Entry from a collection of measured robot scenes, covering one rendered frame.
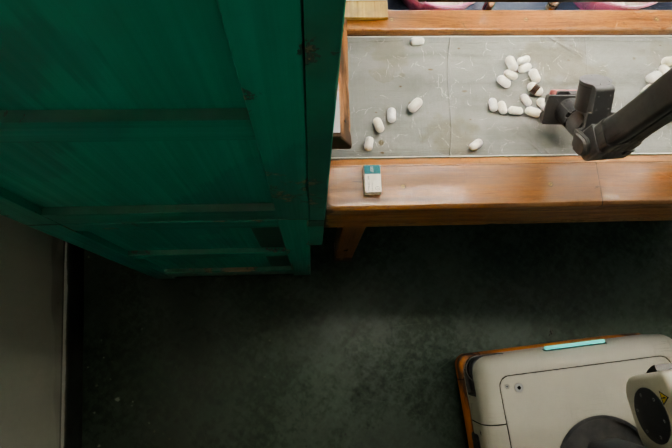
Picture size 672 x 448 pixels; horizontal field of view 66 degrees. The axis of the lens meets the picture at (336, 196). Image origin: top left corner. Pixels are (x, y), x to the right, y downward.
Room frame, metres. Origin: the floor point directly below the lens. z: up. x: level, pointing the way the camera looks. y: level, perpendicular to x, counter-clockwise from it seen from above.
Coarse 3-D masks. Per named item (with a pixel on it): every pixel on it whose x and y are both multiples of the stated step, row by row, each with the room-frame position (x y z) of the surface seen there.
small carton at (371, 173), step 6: (366, 168) 0.36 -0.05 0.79; (372, 168) 0.36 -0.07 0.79; (378, 168) 0.36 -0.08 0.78; (366, 174) 0.35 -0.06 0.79; (372, 174) 0.35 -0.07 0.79; (378, 174) 0.35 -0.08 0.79; (366, 180) 0.33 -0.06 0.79; (372, 180) 0.33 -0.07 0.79; (378, 180) 0.34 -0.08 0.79; (366, 186) 0.32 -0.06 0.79; (372, 186) 0.32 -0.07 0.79; (378, 186) 0.32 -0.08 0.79; (366, 192) 0.31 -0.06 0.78; (372, 192) 0.31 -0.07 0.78; (378, 192) 0.31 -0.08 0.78
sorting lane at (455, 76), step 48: (384, 48) 0.67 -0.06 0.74; (432, 48) 0.69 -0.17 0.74; (480, 48) 0.71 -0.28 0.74; (528, 48) 0.73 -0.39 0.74; (576, 48) 0.75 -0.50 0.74; (624, 48) 0.77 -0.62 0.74; (384, 96) 0.55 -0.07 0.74; (432, 96) 0.57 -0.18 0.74; (480, 96) 0.59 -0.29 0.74; (528, 96) 0.60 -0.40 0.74; (624, 96) 0.64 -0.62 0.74; (384, 144) 0.44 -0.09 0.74; (432, 144) 0.45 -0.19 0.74; (528, 144) 0.49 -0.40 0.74
